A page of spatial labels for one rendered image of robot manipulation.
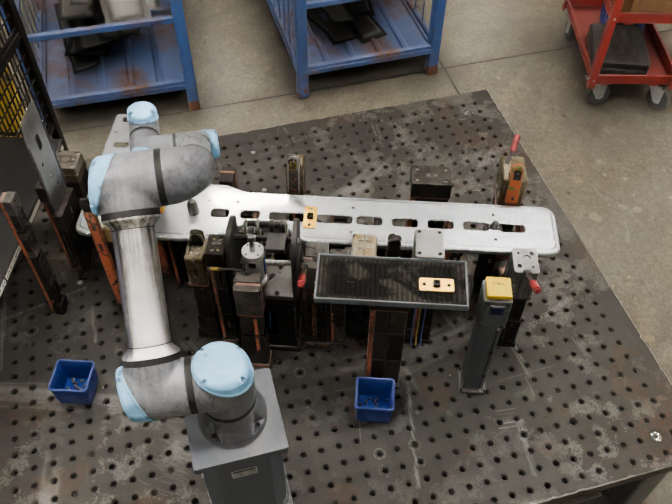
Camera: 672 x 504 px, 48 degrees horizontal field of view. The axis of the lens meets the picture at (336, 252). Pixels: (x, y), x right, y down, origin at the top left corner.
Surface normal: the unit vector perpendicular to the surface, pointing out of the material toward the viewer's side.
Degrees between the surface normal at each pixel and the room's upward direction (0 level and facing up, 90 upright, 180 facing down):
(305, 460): 0
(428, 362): 0
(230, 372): 7
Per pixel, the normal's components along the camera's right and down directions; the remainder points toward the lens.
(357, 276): 0.00, -0.63
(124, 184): 0.13, 0.02
